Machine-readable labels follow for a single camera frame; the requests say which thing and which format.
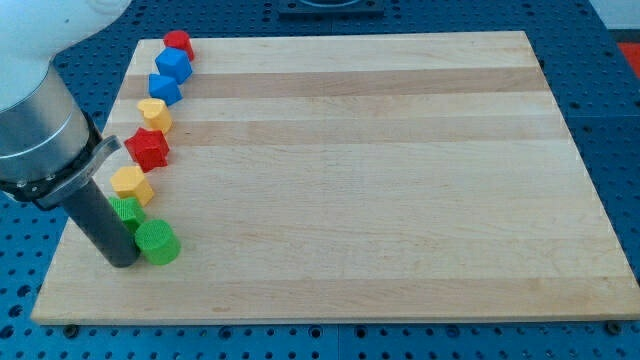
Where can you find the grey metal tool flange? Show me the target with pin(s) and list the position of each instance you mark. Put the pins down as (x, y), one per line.
(47, 193)

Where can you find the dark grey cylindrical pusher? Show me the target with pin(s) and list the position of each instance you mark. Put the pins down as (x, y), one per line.
(90, 209)

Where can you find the green star block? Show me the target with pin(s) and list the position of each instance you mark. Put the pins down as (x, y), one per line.
(129, 211)

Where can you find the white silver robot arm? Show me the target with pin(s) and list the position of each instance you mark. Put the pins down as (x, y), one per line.
(50, 149)

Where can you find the red star block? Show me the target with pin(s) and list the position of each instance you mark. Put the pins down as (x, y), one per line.
(148, 148)

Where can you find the yellow hexagon block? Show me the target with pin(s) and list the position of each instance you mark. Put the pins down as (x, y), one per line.
(131, 181)

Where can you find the green cylinder block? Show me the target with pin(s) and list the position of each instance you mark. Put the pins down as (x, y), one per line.
(157, 242)

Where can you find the yellow heart block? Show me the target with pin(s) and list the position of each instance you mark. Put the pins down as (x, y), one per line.
(156, 114)

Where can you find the blue triangle block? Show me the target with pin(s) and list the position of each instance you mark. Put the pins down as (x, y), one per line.
(165, 88)

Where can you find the blue cube block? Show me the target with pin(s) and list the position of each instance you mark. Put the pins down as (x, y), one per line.
(174, 63)

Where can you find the red cylinder block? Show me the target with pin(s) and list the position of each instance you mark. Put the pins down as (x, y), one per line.
(179, 39)

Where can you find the light wooden board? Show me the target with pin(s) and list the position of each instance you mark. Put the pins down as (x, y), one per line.
(367, 178)

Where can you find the red object at edge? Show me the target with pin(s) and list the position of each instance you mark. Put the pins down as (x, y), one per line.
(631, 52)

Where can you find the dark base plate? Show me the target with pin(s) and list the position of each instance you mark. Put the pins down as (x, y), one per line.
(296, 8)

